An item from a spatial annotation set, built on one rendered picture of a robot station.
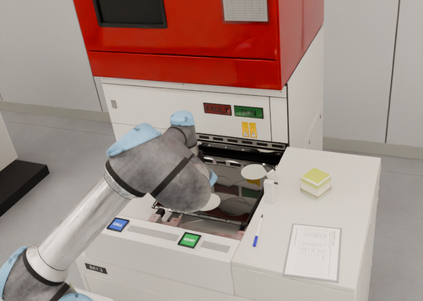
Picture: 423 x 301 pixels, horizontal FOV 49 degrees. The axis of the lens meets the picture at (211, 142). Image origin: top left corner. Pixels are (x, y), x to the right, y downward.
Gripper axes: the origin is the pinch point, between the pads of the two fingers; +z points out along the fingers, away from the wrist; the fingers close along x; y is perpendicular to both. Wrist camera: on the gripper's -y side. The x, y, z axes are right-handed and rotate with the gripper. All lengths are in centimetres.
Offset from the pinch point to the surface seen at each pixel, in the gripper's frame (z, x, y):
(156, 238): -4.7, -20.1, -13.5
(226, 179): 1.4, 10.3, 15.8
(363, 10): -12, 131, 134
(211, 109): -18.1, 31.5, 16.7
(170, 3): -62, 32, 7
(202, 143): -1.9, 34.0, 11.5
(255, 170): 1.4, 11.8, 27.7
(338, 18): -7, 140, 122
